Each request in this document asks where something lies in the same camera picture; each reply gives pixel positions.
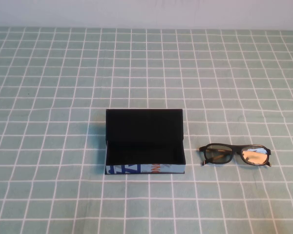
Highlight black glasses case blue print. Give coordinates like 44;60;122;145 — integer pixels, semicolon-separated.
105;108;187;176

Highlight black frame glasses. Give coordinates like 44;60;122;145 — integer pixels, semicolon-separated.
198;143;272;168

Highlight green checkered tablecloth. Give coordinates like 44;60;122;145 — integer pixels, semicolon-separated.
0;26;293;234

